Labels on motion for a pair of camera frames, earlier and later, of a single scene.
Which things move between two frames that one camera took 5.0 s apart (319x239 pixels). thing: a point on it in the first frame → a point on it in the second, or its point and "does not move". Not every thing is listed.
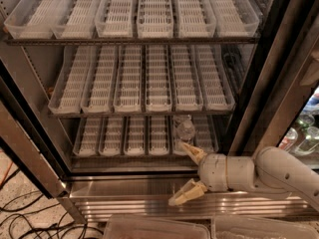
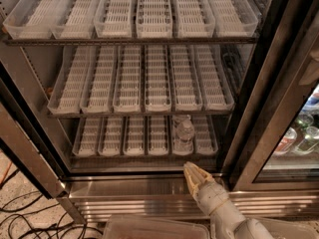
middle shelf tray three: x=128 y=94 does not move
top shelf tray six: x=234 y=13 does not move
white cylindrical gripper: x=212 y=172 → x=211 y=193
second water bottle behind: x=179 y=118 does not move
